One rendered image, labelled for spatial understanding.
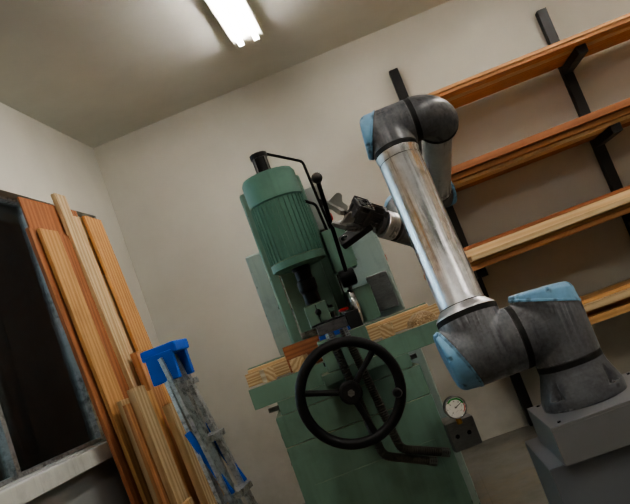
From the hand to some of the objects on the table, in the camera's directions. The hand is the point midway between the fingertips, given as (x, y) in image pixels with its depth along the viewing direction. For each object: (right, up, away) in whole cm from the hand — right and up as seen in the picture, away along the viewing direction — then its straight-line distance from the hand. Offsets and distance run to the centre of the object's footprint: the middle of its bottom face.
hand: (323, 212), depth 212 cm
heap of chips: (+30, -33, -5) cm, 45 cm away
